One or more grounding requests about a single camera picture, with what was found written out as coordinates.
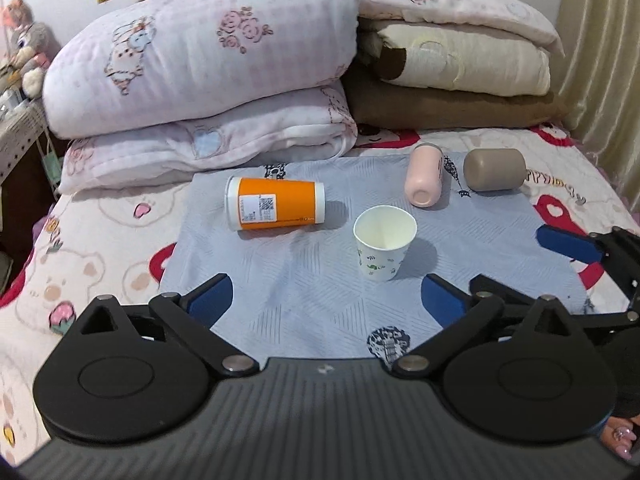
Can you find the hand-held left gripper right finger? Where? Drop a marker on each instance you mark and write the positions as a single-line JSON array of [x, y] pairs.
[[440, 301]]

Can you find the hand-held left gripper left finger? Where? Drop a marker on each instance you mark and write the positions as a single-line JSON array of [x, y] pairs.
[[212, 296]]

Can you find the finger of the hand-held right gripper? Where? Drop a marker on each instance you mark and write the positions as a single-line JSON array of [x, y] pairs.
[[565, 244], [505, 291]]

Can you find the orange cup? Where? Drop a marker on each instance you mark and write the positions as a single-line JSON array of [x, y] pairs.
[[280, 203]]

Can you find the white printed paper cup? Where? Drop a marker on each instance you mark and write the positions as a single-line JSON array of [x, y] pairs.
[[382, 247]]

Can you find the taupe cup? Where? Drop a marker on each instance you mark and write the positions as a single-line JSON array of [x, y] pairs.
[[492, 169]]

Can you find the pink cup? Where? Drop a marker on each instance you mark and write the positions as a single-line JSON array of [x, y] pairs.
[[424, 175]]

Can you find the person's right hand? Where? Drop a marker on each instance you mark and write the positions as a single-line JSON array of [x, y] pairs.
[[622, 437]]

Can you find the grey-blue cloth mat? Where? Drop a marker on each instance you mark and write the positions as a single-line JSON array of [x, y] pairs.
[[300, 280]]

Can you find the brown folded blanket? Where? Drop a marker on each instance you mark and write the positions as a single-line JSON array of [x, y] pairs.
[[440, 107]]

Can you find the beige curtain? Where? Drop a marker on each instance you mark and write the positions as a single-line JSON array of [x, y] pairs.
[[600, 60]]

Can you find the cream folded blanket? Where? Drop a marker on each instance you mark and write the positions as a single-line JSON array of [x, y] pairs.
[[490, 62]]

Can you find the green face mask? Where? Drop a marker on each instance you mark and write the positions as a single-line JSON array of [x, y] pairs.
[[52, 167]]

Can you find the folded pink quilt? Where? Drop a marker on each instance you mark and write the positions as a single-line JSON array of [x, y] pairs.
[[200, 60]]

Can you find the white mesh basket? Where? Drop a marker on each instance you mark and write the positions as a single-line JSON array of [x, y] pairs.
[[17, 132]]

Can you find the grey plush toy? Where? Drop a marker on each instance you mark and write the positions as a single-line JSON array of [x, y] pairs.
[[27, 42]]

